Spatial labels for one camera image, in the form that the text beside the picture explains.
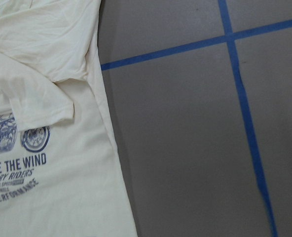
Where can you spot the beige long-sleeve printed shirt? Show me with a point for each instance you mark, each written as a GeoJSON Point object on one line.
{"type": "Point", "coordinates": [60, 174]}

